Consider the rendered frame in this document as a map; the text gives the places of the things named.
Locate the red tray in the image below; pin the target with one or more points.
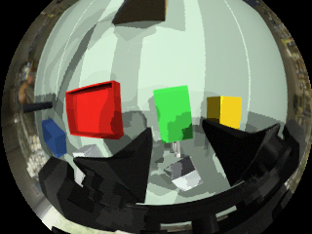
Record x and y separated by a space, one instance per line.
95 111

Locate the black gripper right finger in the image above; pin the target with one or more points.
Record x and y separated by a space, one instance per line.
234 149

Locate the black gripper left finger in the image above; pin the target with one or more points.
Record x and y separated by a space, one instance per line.
130 166

